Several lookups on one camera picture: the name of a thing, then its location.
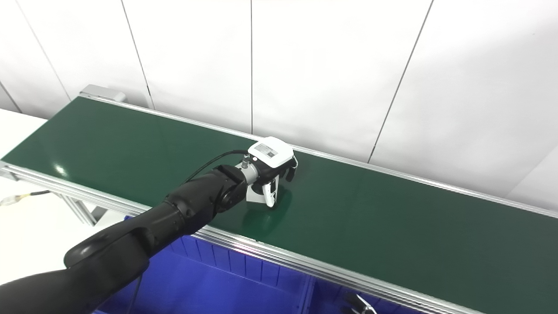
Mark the blue plastic bin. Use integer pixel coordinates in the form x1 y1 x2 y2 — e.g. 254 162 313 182
94 216 314 314
305 279 419 314

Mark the white hollow plastic part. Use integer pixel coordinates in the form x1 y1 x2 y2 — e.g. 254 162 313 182
245 183 269 205

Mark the grey conveyor end housing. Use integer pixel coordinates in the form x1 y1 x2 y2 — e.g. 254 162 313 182
79 85 127 103

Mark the yellow taped cable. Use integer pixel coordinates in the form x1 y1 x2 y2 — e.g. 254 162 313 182
0 190 52 206

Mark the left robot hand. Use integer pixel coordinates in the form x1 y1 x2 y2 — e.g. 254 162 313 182
247 136 299 209

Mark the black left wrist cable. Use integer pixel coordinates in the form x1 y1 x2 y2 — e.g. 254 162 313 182
185 150 251 184

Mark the green conveyor belt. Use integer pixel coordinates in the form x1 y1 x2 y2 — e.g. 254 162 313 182
2 97 558 314
0 84 558 314

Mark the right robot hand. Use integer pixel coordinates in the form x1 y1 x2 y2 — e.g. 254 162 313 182
344 291 380 314

